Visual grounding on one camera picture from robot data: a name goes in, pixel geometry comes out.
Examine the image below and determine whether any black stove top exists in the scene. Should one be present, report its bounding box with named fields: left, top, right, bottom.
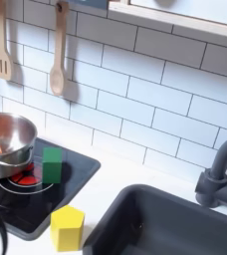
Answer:
left=0, top=136, right=102, bottom=242

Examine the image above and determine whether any green block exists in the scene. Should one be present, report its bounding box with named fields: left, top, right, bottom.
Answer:
left=41, top=146, right=64, bottom=185

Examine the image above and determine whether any wooden spoon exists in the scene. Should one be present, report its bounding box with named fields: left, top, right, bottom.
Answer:
left=49, top=0, right=71, bottom=98

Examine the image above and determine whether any steel pot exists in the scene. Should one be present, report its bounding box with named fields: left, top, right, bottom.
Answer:
left=0, top=112, right=39, bottom=180

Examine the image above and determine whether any yellow block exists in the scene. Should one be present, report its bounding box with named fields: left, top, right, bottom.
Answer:
left=49, top=204, right=86, bottom=253

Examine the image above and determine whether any grey sink basin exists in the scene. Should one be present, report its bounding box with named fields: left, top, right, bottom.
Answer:
left=82, top=183, right=227, bottom=255

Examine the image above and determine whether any grey tap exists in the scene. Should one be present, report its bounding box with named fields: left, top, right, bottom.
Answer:
left=194, top=133, right=227, bottom=210

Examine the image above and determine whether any light wooden shelf board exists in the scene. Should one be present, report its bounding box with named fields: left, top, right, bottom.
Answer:
left=108, top=0, right=227, bottom=42

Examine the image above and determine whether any wooden slotted spatula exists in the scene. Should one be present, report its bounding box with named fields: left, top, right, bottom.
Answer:
left=0, top=0, right=13, bottom=82

